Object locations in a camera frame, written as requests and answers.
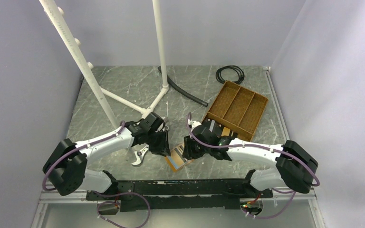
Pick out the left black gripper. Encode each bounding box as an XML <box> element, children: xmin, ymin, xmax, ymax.
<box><xmin>145</xmin><ymin>129</ymin><xmax>171</xmax><ymax>157</ymax></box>

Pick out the brown woven divided tray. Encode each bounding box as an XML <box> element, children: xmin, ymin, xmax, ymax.
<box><xmin>202</xmin><ymin>81</ymin><xmax>268</xmax><ymax>141</ymax></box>

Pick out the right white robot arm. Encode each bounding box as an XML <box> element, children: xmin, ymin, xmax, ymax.
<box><xmin>183</xmin><ymin>119</ymin><xmax>320</xmax><ymax>197</ymax></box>

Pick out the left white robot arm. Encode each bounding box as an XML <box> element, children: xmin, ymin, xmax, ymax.
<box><xmin>42</xmin><ymin>113</ymin><xmax>171</xmax><ymax>200</ymax></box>

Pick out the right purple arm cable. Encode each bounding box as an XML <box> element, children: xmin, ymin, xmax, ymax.
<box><xmin>185</xmin><ymin>112</ymin><xmax>321</xmax><ymax>220</ymax></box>

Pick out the red handled adjustable wrench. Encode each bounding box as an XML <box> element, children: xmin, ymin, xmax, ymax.
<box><xmin>131</xmin><ymin>117</ymin><xmax>170</xmax><ymax>166</ymax></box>

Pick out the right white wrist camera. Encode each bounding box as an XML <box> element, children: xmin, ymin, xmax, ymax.
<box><xmin>189</xmin><ymin>120</ymin><xmax>201</xmax><ymax>130</ymax></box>

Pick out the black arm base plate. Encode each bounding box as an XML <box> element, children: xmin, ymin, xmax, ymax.
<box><xmin>86</xmin><ymin>178</ymin><xmax>273</xmax><ymax>212</ymax></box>

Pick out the black rubber hose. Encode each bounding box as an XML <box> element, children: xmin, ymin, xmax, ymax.
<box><xmin>157</xmin><ymin>66</ymin><xmax>209</xmax><ymax>108</ymax></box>

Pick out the coiled black cable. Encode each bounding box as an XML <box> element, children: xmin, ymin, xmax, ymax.
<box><xmin>215</xmin><ymin>65</ymin><xmax>245</xmax><ymax>85</ymax></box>

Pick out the aluminium extrusion rail frame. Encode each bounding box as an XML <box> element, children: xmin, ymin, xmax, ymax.
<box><xmin>32</xmin><ymin>66</ymin><xmax>324</xmax><ymax>228</ymax></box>

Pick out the white PVC pipe frame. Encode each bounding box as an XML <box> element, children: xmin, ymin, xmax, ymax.
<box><xmin>40</xmin><ymin>0</ymin><xmax>169</xmax><ymax>128</ymax></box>

